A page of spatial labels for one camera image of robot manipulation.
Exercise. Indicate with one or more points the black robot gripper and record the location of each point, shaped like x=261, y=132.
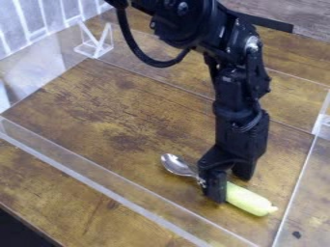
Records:
x=242, y=125

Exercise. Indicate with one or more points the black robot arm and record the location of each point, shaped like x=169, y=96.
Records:
x=201, y=25

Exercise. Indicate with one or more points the clear acrylic front barrier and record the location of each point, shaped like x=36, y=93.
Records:
x=162, y=211

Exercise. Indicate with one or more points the clear acrylic barrier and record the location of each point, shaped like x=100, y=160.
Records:
x=305, y=225
x=162, y=211

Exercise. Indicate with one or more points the clear acrylic right barrier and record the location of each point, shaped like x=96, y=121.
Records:
x=305, y=225

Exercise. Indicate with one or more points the black strip on table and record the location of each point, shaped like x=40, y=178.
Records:
x=269, y=23

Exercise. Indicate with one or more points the clear acrylic corner bracket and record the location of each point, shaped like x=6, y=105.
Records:
x=94, y=47

